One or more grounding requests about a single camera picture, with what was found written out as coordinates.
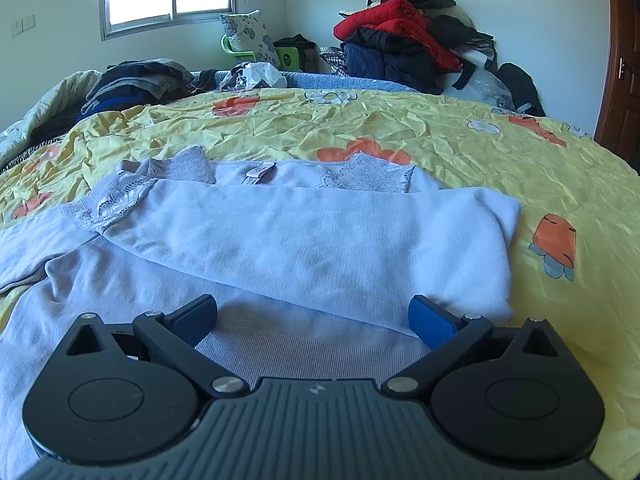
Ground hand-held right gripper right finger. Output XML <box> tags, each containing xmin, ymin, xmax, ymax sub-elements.
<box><xmin>381</xmin><ymin>294</ymin><xmax>569</xmax><ymax>401</ymax></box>

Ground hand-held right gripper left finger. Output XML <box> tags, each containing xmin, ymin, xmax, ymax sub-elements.
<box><xmin>64</xmin><ymin>294</ymin><xmax>251</xmax><ymax>401</ymax></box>

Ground light blue sweater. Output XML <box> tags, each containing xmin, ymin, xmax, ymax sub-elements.
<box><xmin>0</xmin><ymin>146</ymin><xmax>523</xmax><ymax>480</ymax></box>

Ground stack of dark clothes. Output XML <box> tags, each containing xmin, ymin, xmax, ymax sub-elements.
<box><xmin>75</xmin><ymin>59</ymin><xmax>197</xmax><ymax>124</ymax></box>

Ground dark clothes on stool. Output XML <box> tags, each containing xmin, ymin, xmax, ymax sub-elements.
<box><xmin>273</xmin><ymin>34</ymin><xmax>321</xmax><ymax>63</ymax></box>

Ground yellow carrot print blanket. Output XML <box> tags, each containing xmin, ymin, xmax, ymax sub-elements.
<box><xmin>0</xmin><ymin>87</ymin><xmax>640</xmax><ymax>480</ymax></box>

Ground clear plastic bag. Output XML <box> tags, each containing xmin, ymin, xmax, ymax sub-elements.
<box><xmin>454</xmin><ymin>66</ymin><xmax>516</xmax><ymax>111</ymax></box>

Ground white plastic bag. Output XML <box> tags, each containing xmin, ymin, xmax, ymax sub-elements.
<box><xmin>220</xmin><ymin>61</ymin><xmax>289</xmax><ymax>92</ymax></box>

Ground black backpack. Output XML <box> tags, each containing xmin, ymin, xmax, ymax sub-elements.
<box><xmin>495</xmin><ymin>62</ymin><xmax>547</xmax><ymax>118</ymax></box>

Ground navy jacket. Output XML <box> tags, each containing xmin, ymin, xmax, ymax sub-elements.
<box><xmin>342</xmin><ymin>42</ymin><xmax>446</xmax><ymax>96</ymax></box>

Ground pale floral quilt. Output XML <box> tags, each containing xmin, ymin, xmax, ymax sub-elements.
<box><xmin>0</xmin><ymin>70</ymin><xmax>103</xmax><ymax>173</ymax></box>

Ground blue bed cover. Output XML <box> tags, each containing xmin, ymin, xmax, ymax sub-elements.
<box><xmin>192</xmin><ymin>70</ymin><xmax>421</xmax><ymax>94</ymax></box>

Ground green plastic chair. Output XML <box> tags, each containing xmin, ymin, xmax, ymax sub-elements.
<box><xmin>221</xmin><ymin>34</ymin><xmax>263</xmax><ymax>66</ymax></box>

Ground green plastic stool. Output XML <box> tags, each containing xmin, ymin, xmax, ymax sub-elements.
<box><xmin>276</xmin><ymin>46</ymin><xmax>302</xmax><ymax>73</ymax></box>

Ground houndstooth garment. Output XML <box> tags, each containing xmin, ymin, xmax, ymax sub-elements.
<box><xmin>319</xmin><ymin>46</ymin><xmax>352</xmax><ymax>79</ymax></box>

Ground black jacket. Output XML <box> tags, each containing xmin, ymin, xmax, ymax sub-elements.
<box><xmin>350</xmin><ymin>26</ymin><xmax>437</xmax><ymax>57</ymax></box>

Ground floral pillow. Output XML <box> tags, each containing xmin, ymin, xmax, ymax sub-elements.
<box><xmin>220</xmin><ymin>10</ymin><xmax>281</xmax><ymax>68</ymax></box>

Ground black hanging garment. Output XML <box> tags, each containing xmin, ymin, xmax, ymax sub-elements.
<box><xmin>429</xmin><ymin>14</ymin><xmax>498</xmax><ymax>92</ymax></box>

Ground wooden door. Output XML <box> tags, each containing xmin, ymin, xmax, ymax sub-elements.
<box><xmin>594</xmin><ymin>0</ymin><xmax>640</xmax><ymax>177</ymax></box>

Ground red jacket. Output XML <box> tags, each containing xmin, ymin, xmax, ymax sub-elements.
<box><xmin>334</xmin><ymin>0</ymin><xmax>463</xmax><ymax>73</ymax></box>

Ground window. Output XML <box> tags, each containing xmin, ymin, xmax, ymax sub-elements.
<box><xmin>100</xmin><ymin>0</ymin><xmax>238</xmax><ymax>41</ymax></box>

